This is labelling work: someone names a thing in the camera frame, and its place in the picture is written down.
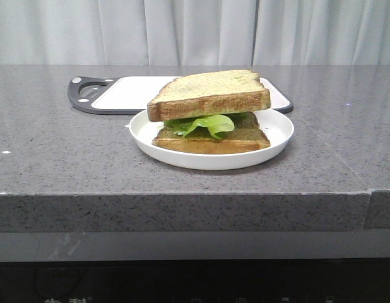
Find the white round plate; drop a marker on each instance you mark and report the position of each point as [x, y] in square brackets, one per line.
[276, 126]

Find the green lettuce leaf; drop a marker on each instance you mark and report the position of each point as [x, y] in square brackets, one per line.
[214, 125]

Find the bread slice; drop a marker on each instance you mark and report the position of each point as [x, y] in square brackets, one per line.
[247, 137]
[220, 92]

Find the white cutting board grey rim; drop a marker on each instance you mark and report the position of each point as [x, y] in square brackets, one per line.
[127, 95]

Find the black appliance control panel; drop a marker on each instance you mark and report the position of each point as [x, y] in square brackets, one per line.
[281, 280]

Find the white pleated curtain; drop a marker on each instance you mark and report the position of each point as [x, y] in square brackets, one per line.
[192, 33]

